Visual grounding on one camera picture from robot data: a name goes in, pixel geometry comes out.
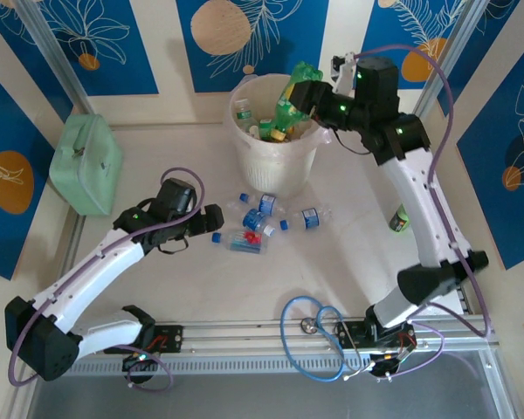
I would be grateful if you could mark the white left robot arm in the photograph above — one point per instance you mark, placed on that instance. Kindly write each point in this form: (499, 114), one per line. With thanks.
(91, 266)

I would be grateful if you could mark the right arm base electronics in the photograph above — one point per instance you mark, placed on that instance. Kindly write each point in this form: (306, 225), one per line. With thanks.
(386, 364)

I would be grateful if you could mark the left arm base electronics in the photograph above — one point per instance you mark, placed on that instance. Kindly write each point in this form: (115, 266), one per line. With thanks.
(137, 359)

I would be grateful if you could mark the clear plastic bin liner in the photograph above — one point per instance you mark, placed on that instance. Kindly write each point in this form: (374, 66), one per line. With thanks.
(325, 133)

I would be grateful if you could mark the white plastic bin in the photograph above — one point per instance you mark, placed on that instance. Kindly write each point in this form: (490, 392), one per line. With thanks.
(266, 174)

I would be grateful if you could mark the clear bottle red blue label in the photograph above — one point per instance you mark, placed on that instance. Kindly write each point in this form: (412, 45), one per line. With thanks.
(244, 241)

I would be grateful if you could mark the mint green zip case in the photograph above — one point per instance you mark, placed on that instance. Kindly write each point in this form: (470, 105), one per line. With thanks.
(87, 166)

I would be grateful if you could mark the clear bottle blue cap label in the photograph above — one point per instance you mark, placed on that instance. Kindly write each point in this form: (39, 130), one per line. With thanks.
(310, 218)
(267, 204)

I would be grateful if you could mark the green bottle dark label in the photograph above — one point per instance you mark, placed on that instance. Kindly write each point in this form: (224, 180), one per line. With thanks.
(399, 220)

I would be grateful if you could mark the perforated grey metal strip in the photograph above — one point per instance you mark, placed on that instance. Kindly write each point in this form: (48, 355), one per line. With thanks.
(244, 364)

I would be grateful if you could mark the aluminium frame post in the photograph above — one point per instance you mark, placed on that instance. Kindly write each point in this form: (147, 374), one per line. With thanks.
(52, 48)
(456, 39)

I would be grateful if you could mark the aluminium mounting rail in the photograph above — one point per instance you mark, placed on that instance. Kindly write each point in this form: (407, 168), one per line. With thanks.
(253, 334)

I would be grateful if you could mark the aluminium side rail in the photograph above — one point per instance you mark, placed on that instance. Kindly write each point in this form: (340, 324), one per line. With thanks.
(465, 303)

